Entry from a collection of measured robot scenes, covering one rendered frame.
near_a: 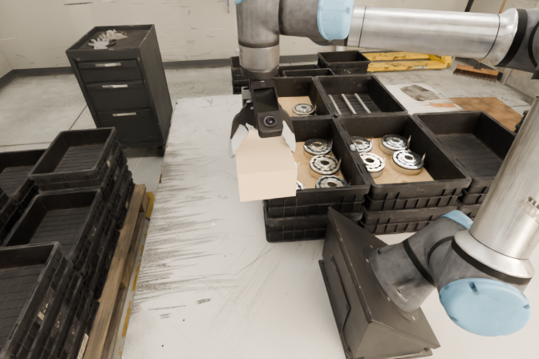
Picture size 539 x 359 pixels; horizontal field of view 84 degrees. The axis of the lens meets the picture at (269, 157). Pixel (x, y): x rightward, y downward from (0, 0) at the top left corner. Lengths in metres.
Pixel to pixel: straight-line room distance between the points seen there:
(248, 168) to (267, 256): 0.43
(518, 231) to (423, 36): 0.35
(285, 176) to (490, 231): 0.35
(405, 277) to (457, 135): 0.84
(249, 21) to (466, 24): 0.37
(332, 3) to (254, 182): 0.35
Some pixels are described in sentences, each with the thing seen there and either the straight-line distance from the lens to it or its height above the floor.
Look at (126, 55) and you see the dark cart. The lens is 2.24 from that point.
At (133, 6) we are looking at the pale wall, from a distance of 4.28.
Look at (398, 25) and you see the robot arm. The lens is 0.63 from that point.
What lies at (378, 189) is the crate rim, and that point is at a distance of 0.90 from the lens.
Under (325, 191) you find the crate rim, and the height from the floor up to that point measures 0.93.
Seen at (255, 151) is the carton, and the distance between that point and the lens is 0.65.
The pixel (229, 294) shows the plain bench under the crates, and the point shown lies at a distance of 0.92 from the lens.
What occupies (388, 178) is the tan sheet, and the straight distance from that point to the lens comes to 1.10.
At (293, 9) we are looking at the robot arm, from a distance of 0.52.
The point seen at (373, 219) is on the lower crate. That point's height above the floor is 0.78.
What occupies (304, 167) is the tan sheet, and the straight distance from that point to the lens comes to 1.07.
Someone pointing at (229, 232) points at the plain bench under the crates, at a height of 0.70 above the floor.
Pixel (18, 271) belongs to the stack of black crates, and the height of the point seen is 0.49.
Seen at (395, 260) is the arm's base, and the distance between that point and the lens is 0.76.
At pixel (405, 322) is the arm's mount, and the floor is 0.85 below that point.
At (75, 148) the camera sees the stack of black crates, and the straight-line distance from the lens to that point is 2.07.
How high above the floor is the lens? 1.50
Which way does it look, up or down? 37 degrees down
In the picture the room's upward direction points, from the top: straight up
